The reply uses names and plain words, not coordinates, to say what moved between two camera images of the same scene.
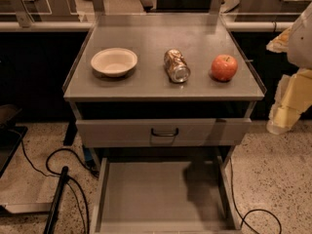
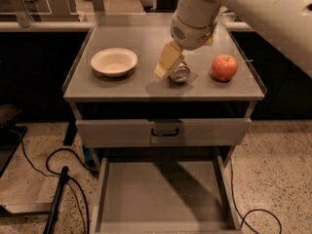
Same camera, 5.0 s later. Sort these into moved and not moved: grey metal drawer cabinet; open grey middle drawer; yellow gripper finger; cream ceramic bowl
Moved: yellow gripper finger
Not moved: grey metal drawer cabinet; open grey middle drawer; cream ceramic bowl
